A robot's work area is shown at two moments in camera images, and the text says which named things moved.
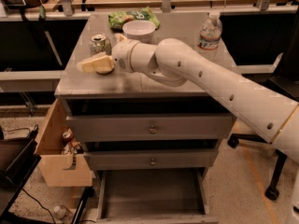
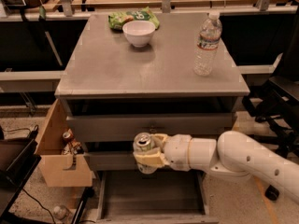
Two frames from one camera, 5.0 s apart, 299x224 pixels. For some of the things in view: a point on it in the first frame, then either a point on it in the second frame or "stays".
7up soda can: [99, 45] -> [143, 142]
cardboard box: [60, 170] stays
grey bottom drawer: [154, 196] stays
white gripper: [122, 56] -> [176, 151]
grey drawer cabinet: [153, 146] stays
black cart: [18, 161] stays
